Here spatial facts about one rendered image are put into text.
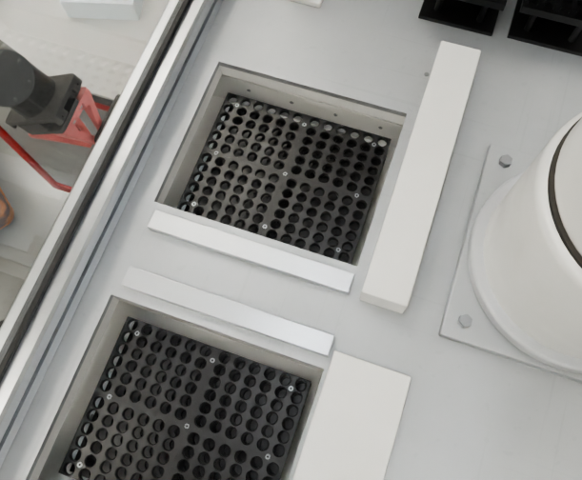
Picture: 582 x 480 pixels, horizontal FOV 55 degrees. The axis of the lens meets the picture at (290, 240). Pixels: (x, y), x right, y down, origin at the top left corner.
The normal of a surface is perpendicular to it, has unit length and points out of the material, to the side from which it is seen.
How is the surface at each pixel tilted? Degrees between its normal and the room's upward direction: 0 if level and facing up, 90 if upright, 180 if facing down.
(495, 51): 0
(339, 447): 0
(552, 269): 90
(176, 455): 0
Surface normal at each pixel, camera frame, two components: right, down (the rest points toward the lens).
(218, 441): -0.04, -0.33
